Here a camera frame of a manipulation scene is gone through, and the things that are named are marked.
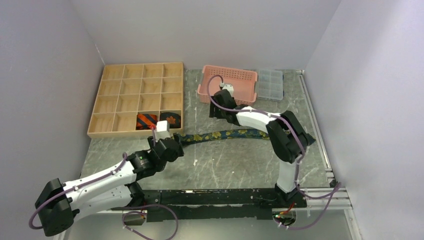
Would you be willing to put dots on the orange navy striped tie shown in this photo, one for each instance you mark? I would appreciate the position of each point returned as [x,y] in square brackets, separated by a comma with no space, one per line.
[145,121]

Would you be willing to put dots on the dark rolled tie orange leaf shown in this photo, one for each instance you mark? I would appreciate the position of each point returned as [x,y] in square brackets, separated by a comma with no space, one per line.
[174,119]

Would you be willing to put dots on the pink plastic basket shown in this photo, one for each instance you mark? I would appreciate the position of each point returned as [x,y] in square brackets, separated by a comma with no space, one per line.
[242,81]

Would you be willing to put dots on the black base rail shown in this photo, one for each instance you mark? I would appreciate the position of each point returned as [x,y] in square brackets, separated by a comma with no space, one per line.
[201,204]

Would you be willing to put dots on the clear plastic organizer box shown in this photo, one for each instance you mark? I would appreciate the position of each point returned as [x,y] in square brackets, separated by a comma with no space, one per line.
[269,84]

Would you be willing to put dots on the blue yellow floral tie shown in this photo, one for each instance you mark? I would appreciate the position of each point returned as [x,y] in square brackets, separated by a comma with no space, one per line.
[244,133]

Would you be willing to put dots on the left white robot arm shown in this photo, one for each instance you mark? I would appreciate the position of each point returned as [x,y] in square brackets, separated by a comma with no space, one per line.
[60,204]

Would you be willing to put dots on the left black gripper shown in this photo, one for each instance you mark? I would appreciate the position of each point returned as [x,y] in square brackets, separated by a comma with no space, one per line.
[179,153]

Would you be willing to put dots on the wooden compartment tray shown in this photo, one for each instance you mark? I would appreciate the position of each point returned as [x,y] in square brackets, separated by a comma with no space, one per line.
[128,89]

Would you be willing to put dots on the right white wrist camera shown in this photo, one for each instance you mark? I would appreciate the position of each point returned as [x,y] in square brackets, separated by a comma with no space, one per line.
[228,87]

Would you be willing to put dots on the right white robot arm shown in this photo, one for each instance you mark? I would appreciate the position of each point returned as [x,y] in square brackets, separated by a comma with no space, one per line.
[288,138]

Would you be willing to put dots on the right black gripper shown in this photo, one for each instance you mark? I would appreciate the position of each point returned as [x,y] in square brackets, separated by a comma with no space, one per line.
[213,111]

